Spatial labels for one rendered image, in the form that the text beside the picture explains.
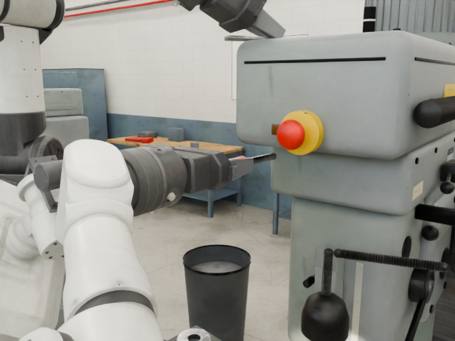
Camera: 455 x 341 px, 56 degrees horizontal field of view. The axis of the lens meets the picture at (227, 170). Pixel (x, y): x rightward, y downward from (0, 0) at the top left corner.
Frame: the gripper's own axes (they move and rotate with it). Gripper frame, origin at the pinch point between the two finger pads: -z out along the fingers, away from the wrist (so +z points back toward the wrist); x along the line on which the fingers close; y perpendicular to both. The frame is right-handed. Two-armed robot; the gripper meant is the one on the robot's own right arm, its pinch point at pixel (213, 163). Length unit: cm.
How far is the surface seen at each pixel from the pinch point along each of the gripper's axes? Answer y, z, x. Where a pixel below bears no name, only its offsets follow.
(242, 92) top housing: -11.2, -1.7, -4.3
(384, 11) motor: -26.7, -39.6, -12.1
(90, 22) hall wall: -115, -441, 666
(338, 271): 18.2, -11.8, -17.1
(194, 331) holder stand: 54, -25, 28
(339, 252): 11.6, -4.6, -20.1
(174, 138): 77, -409, 422
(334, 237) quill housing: 13.5, -14.7, -14.9
